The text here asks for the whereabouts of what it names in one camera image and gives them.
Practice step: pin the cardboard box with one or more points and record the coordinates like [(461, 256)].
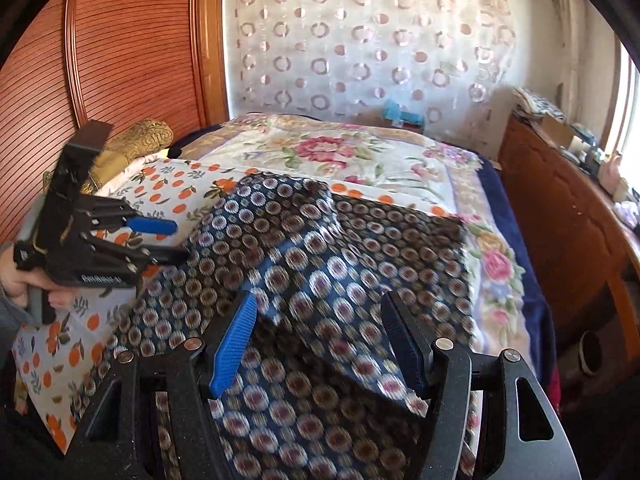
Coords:
[(557, 130)]

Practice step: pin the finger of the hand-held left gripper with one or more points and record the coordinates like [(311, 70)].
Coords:
[(150, 225), (160, 257)]

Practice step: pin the dark small box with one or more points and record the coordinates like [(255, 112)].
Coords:
[(592, 157)]

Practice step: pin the white curtain with circles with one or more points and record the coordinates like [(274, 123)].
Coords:
[(350, 35)]

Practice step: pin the person's left hand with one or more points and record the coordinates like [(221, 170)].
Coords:
[(15, 280)]

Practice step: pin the dark round container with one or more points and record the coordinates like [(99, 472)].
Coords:
[(590, 352)]

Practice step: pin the folded patterned cloth stack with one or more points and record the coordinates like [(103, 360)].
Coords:
[(537, 100)]

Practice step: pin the bright window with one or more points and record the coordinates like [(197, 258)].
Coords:
[(627, 110)]

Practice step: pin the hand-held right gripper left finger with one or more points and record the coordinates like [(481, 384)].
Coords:
[(232, 350)]

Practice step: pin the wooden slatted headboard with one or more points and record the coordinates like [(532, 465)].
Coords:
[(125, 60)]

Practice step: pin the orange fruit print sheet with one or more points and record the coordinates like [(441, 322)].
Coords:
[(165, 185)]

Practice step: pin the navy bed cover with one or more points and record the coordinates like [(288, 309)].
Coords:
[(520, 260)]

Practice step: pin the wooden cabinet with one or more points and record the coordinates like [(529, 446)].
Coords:
[(560, 210)]

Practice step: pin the floral bed blanket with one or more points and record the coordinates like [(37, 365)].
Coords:
[(350, 150)]

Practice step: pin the teal small box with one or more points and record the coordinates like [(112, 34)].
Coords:
[(402, 112)]

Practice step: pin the person's left forearm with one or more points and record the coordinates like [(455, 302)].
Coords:
[(10, 325)]

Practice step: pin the navy medallion print shirt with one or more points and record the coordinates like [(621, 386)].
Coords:
[(325, 260)]

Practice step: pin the red cloth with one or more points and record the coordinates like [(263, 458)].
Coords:
[(555, 387)]

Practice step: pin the golden embroidered pillow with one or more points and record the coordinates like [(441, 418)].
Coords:
[(140, 140)]

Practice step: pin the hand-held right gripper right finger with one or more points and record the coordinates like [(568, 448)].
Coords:
[(405, 345)]

